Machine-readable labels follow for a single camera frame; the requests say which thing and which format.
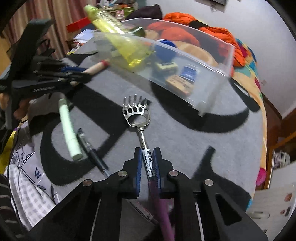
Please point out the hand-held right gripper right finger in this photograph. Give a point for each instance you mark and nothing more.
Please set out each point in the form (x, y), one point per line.
(157, 168)

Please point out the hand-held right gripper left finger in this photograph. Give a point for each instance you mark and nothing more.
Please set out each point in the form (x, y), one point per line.
(137, 172)

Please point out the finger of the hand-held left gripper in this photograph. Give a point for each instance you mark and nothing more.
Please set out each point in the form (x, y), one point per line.
(74, 69)
(69, 80)

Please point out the wooden stick red tip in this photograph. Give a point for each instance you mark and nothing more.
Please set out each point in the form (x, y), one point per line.
(97, 67)

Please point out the yellow-green spray bottle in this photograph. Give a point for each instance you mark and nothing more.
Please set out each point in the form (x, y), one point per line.
(115, 30)

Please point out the small brown box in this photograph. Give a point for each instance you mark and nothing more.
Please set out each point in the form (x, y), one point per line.
(179, 84)

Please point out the orange sunscreen tube blue cap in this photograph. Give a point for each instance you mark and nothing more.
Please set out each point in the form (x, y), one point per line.
(165, 52)

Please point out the small blue card box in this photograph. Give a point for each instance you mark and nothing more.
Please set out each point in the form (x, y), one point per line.
(189, 72)

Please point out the clear plastic storage box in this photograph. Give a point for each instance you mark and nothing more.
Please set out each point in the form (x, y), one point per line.
(203, 76)

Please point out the person's left hand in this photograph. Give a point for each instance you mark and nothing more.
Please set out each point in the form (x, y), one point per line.
(20, 108)

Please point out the blue white book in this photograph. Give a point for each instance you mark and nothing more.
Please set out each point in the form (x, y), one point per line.
(84, 34)

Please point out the red box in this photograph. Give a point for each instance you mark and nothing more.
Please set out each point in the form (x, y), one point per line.
(78, 24)

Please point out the black pen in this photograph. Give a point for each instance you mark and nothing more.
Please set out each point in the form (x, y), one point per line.
(94, 155)

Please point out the pale green tube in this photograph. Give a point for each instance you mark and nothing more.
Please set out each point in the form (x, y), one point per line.
(69, 134)

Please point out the striped curtain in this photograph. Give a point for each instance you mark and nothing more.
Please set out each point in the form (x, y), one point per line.
(57, 11)

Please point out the dark purple jacket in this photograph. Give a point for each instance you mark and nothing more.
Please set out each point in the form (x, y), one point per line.
(148, 12)

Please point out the white checkered printed cloth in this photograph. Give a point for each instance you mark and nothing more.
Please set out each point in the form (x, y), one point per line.
(30, 199)

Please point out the white suitcase with stickers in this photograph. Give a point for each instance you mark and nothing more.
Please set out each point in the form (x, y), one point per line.
(272, 201)

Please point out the white patterned bag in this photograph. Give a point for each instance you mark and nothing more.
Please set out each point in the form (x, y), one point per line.
(282, 158)

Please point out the black cloth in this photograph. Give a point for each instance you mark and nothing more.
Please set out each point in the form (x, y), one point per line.
(200, 24)

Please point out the colourful patchwork quilt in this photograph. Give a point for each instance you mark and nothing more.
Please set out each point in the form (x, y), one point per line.
(248, 58)

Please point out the orange puffer jacket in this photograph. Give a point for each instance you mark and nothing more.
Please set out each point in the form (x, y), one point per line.
(219, 34)

